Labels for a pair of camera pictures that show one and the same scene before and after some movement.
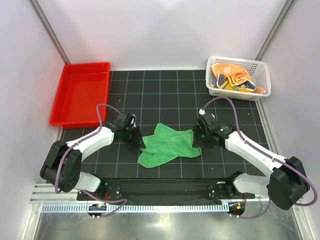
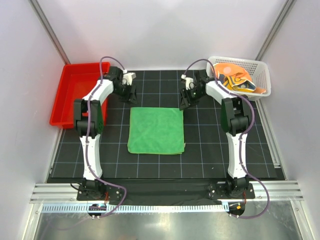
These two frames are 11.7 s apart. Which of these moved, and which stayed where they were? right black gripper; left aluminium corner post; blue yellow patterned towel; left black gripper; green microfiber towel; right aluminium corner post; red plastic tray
Moved: green microfiber towel; left black gripper; right black gripper
Stayed: right aluminium corner post; left aluminium corner post; blue yellow patterned towel; red plastic tray
